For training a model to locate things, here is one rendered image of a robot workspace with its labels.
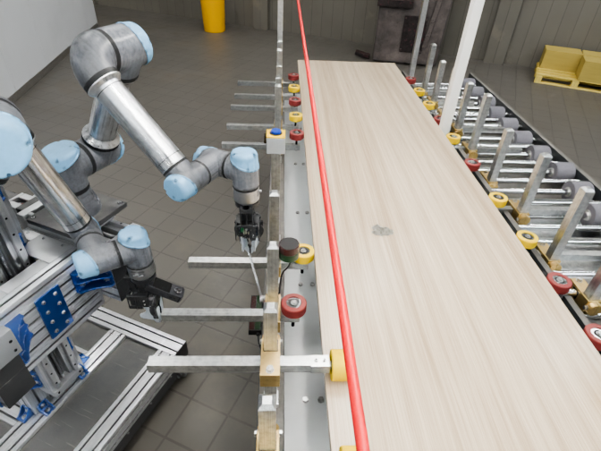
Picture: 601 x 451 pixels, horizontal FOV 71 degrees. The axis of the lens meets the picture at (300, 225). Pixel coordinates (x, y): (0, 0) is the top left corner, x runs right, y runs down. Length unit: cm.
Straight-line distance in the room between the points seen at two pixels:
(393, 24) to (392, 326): 609
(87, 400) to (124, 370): 18
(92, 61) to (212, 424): 158
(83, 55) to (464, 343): 127
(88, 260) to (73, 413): 101
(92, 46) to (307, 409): 119
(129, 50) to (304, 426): 118
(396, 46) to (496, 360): 617
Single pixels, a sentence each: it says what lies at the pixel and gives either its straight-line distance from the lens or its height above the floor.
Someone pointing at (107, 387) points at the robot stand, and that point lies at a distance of 211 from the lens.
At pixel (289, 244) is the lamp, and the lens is 122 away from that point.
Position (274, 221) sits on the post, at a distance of 146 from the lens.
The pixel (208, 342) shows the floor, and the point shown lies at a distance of 241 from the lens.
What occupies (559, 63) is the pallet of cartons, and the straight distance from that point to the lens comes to 764.
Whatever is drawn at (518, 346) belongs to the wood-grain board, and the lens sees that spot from 142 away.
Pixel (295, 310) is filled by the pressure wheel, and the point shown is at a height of 91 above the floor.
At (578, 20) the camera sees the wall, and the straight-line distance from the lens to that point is 801.
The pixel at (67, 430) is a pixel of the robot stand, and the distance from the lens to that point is 206.
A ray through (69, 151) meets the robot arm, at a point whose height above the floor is 127.
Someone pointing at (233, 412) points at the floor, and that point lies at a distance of 217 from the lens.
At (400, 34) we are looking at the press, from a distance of 710.
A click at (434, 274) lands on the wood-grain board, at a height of 90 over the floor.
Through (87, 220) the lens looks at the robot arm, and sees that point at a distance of 129.
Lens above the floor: 189
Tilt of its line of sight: 37 degrees down
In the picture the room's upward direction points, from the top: 3 degrees clockwise
